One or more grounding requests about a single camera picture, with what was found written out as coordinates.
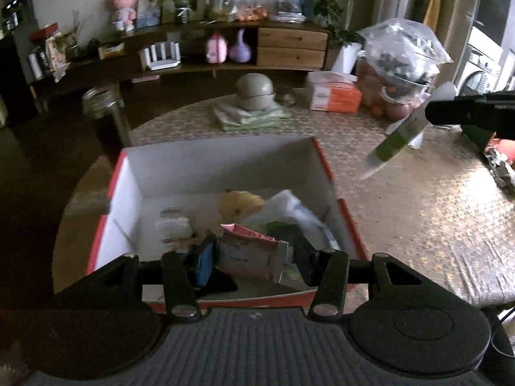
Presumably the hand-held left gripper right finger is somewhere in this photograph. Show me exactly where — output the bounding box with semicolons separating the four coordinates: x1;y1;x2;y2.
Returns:
292;235;429;317

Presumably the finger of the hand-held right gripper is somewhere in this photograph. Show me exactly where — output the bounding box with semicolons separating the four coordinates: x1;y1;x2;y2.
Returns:
426;95;490;126

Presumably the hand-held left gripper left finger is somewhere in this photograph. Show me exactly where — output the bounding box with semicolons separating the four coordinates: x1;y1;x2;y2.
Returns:
94;235;220;317

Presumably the pink paper packet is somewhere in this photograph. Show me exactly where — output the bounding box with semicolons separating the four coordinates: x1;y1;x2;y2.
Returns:
217;223;289;284

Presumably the beige cat figurine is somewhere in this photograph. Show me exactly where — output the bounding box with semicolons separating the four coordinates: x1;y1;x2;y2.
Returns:
217;190;266;222

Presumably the white and green tube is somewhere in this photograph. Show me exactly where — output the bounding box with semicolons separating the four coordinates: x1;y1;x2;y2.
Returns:
358;81;457;181

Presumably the red cardboard box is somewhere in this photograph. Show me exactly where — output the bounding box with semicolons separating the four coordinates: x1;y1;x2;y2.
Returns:
86;136;370;314

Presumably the green case with orange front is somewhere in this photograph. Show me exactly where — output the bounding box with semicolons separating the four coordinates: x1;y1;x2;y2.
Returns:
460;124;515;161

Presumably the washing machine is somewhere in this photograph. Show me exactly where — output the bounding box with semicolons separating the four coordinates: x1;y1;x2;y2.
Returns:
456;24;505;97

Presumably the white plastic bag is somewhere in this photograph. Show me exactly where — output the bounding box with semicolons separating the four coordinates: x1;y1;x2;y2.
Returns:
245;189;342;250

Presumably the crumpled plastic bag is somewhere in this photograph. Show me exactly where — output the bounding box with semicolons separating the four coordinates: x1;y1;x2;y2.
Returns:
485;147;515;189

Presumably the large clear plastic bag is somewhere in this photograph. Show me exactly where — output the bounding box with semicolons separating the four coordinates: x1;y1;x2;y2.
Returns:
357;18;453;101

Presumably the orange tissue box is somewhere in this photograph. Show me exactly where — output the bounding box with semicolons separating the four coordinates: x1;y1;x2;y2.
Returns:
306;71;363;113

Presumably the green folded cloth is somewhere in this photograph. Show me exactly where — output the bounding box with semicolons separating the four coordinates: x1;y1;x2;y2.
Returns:
213;102;291;131

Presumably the potted plant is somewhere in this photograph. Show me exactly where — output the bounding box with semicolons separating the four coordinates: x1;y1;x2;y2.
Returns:
310;0;365;74

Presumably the glass jar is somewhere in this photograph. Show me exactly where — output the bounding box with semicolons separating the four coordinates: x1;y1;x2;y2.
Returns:
81;84;133;165

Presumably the grey round lidded bowl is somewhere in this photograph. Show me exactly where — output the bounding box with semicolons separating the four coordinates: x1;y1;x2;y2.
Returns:
235;73;277;112

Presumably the wooden tv cabinet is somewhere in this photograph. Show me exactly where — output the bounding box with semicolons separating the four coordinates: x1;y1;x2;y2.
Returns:
28;22;331;101

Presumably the white router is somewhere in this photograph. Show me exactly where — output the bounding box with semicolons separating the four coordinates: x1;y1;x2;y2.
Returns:
139;41;180;70

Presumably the small wooden box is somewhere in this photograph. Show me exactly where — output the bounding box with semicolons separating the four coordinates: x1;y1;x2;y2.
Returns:
98;42;126;60

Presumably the plastic bag of oranges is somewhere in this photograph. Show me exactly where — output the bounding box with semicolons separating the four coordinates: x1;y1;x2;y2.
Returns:
207;0;269;23

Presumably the blue picture card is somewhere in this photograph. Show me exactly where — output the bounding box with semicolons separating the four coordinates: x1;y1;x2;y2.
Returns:
137;0;164;29

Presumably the pink doll figure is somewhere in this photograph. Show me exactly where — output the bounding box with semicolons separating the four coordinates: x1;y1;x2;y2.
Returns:
107;0;137;33

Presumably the small red box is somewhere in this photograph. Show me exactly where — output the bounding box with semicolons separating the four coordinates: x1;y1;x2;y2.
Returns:
29;24;61;43

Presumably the white photo frame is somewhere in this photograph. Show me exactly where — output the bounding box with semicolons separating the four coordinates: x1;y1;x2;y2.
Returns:
177;0;206;23

